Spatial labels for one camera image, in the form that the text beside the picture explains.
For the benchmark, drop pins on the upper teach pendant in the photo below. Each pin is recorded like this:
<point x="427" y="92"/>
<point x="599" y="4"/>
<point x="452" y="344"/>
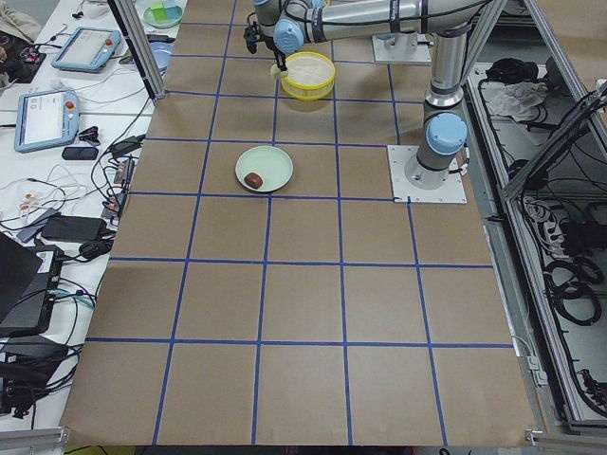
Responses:
<point x="88" y="49"/>

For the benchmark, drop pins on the blue plate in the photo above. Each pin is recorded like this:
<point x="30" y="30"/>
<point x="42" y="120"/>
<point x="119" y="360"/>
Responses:
<point x="162" y="53"/>

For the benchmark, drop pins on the light green plate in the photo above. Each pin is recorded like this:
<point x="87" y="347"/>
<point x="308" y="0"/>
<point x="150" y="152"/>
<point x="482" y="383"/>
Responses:
<point x="273" y="164"/>

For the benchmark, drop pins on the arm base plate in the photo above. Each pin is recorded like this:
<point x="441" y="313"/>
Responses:
<point x="411" y="183"/>
<point x="421" y="56"/>

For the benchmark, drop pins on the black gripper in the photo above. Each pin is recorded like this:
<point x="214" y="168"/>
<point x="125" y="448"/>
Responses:
<point x="279" y="54"/>

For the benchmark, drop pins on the yellow steamer basket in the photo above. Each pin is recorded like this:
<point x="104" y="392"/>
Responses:
<point x="310" y="76"/>

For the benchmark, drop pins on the brown bun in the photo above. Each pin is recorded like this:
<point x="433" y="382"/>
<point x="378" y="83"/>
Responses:
<point x="254" y="180"/>

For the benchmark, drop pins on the aluminium frame post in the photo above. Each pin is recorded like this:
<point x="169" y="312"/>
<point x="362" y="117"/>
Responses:
<point x="132" y="31"/>

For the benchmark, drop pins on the teach pendant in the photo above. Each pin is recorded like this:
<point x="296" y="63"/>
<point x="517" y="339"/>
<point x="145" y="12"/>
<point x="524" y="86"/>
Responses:
<point x="46" y="120"/>
<point x="88" y="49"/>

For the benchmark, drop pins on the white bun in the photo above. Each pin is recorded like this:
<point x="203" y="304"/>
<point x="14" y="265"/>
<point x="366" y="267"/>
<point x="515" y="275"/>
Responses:
<point x="277" y="73"/>

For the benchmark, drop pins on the white crumpled cloth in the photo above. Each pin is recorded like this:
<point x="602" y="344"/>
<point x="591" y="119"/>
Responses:
<point x="519" y="101"/>

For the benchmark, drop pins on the black power adapter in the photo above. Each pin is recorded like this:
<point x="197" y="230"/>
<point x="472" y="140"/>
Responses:
<point x="73" y="229"/>

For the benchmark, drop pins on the black phone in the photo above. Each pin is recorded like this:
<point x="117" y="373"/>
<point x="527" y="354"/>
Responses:
<point x="80" y="153"/>

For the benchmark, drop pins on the black laptop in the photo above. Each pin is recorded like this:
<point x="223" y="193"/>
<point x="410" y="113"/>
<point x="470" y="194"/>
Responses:
<point x="29" y="275"/>

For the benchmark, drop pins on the lower teach pendant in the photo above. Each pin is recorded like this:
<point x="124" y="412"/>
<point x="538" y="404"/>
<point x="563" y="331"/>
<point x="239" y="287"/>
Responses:
<point x="46" y="120"/>

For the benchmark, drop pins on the green plate with blocks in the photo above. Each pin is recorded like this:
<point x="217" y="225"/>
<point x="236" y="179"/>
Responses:
<point x="163" y="14"/>

